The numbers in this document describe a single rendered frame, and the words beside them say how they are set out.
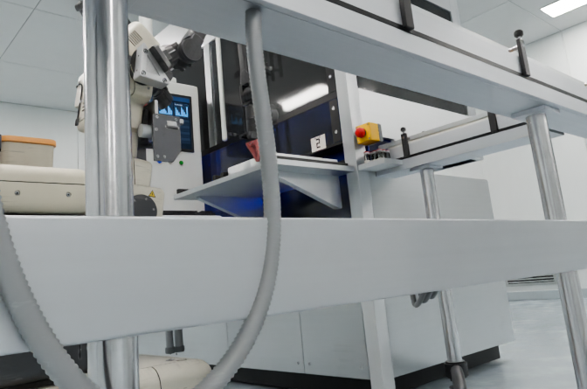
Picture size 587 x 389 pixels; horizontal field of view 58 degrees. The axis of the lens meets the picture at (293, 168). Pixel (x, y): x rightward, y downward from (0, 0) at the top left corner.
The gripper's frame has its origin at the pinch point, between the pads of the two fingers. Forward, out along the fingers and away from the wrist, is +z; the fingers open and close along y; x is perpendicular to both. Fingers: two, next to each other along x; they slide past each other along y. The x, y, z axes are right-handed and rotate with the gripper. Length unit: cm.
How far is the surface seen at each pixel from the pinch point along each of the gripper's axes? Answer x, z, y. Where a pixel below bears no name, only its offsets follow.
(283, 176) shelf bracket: -2.2, 6.1, 9.4
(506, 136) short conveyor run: -67, 5, 50
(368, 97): -12, -27, 52
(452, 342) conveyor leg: -33, 70, 53
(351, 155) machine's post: -10.1, -1.9, 38.9
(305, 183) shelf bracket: -2.2, 8.4, 19.9
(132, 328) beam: -93, 45, -91
